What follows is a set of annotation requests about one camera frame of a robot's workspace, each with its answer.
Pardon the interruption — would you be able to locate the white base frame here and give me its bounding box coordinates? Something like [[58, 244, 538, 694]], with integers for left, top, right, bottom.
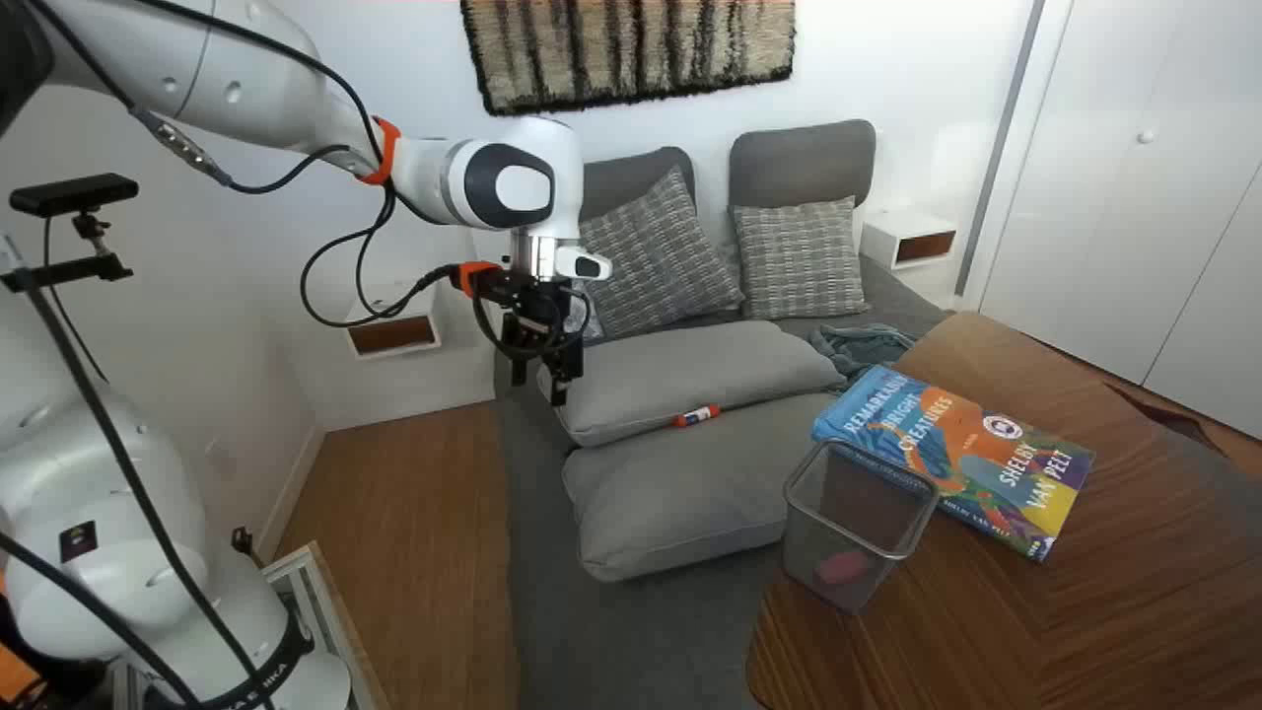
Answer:
[[258, 541, 386, 710]]

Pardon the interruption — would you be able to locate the shaggy brown wall hanging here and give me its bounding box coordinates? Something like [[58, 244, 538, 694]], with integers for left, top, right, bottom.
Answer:
[[456, 0, 801, 117]]

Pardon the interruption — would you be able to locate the large grey checkered cushion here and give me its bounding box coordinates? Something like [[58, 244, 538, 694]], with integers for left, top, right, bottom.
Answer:
[[577, 164, 751, 342]]

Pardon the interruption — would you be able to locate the black camera bar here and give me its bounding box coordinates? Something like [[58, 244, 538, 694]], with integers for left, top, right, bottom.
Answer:
[[8, 169, 143, 222]]

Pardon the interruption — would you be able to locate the orange object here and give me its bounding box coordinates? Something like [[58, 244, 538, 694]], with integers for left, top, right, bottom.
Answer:
[[0, 640, 46, 710]]

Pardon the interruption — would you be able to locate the teal knitted blanket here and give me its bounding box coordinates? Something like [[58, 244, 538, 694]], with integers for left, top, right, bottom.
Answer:
[[801, 318, 916, 385]]

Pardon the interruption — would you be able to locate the small grey checkered cushion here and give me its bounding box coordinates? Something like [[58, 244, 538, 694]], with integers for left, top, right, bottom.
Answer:
[[730, 194, 871, 324]]

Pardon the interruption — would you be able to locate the thick grey pillow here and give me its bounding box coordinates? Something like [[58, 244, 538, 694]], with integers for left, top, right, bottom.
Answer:
[[561, 389, 858, 586]]

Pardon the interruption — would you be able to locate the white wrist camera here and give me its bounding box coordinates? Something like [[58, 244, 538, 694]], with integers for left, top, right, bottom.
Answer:
[[548, 244, 616, 286]]

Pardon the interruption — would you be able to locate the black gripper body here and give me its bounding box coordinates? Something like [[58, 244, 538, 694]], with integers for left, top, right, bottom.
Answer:
[[501, 268, 590, 359]]

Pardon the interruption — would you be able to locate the grey sofa bed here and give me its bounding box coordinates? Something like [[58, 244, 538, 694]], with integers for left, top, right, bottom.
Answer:
[[490, 114, 953, 710]]

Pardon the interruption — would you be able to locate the clear plastic container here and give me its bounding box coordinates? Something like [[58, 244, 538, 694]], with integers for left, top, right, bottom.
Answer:
[[782, 441, 946, 614]]

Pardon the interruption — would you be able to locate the white wardrobe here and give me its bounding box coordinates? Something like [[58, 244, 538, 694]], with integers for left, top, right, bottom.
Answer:
[[978, 0, 1262, 441]]

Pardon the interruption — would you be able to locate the white wall shelf box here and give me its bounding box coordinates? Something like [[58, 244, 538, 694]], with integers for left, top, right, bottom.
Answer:
[[344, 305, 444, 361], [858, 213, 961, 274]]

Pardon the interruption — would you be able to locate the colourful illustrated book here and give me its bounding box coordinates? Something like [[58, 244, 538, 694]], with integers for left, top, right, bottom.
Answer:
[[807, 361, 1095, 562]]

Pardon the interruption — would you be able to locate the pink object in basket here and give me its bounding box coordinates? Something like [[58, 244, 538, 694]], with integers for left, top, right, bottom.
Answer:
[[816, 547, 878, 593]]

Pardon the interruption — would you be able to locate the red and white marker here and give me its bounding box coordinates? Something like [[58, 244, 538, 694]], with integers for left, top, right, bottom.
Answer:
[[668, 398, 727, 432]]

